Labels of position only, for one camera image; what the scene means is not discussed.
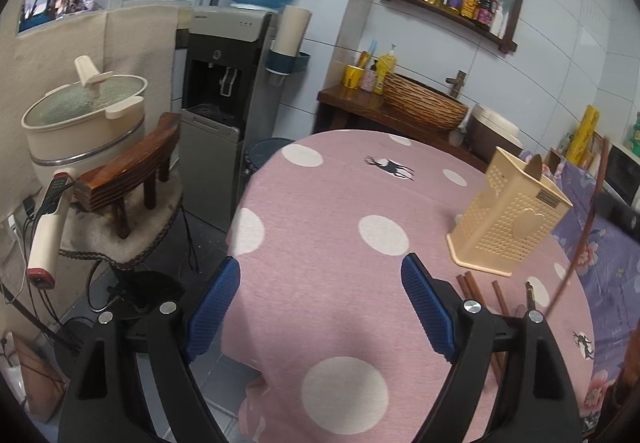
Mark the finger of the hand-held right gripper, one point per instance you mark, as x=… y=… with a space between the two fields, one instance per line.
x=530 y=295

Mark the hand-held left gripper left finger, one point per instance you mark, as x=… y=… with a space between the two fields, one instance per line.
x=215 y=308

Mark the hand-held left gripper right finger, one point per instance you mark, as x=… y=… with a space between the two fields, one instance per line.
x=427 y=313

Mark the brown wooden chopstick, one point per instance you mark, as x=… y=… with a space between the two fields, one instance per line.
x=500 y=298
x=464 y=285
x=589 y=223
x=472 y=285

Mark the cream perforated utensil holder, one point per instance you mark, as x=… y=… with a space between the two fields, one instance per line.
x=505 y=228

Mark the purple floral cloth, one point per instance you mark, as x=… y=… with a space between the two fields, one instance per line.
x=610 y=273

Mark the brown wooden spatula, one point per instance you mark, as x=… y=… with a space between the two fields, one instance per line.
x=535 y=170

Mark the small wooden box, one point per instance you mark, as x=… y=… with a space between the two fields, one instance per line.
x=555 y=160

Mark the pink polka dot tablecloth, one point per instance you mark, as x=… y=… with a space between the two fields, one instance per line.
x=325 y=203

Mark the white microwave oven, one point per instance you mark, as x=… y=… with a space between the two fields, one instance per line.
x=625 y=178

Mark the dark trash bin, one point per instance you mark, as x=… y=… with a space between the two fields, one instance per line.
x=265 y=153

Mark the tall yellow box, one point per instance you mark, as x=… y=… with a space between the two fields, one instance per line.
x=582 y=138

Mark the brown white rice cooker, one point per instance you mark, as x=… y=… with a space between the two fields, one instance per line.
x=492 y=133

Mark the small dark wooden stool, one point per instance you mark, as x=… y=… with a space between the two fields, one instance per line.
x=130 y=163

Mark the white red pot controller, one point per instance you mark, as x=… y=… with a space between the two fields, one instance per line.
x=47 y=233

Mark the brown paper bag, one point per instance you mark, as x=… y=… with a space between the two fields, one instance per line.
x=35 y=383

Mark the wicker basket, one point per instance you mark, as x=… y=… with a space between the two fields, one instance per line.
x=425 y=105

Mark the cream cooking pot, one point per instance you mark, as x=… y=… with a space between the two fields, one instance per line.
x=65 y=148

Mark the grey water dispenser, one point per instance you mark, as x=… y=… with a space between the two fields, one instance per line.
x=215 y=88

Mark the dark wooden counter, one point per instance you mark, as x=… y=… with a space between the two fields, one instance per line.
x=350 y=105

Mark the bamboo style faucet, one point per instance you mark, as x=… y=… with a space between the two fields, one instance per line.
x=457 y=83

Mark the dotted pink cup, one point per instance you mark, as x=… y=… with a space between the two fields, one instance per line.
x=368 y=82

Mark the yellow soap bottle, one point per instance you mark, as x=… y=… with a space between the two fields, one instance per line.
x=386 y=70

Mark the yellow cup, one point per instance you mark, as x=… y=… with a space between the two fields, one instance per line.
x=352 y=77

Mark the glass pot lid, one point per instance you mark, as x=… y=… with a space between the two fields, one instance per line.
x=75 y=98

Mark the white cup dispenser tube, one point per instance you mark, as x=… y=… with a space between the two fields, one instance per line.
x=290 y=38

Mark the row of condiment bottles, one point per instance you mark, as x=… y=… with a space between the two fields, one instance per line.
x=470 y=3

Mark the wooden picture frame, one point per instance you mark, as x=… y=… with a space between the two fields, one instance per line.
x=596 y=150

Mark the beige wall cloth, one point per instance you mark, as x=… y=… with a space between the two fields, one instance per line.
x=135 y=53

